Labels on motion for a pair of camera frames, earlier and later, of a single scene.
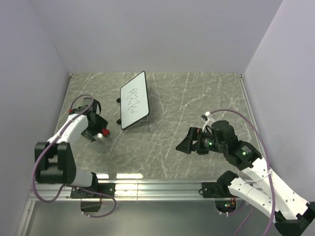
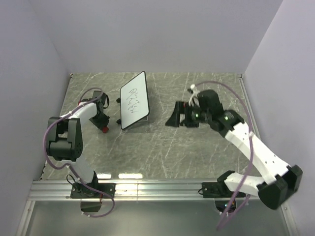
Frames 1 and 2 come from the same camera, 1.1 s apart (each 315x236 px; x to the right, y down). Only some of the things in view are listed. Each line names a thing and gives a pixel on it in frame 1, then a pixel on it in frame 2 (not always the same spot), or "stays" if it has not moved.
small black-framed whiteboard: (134, 100) stays
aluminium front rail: (134, 190) stays
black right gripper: (186, 145) → (181, 107)
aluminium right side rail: (253, 118) stays
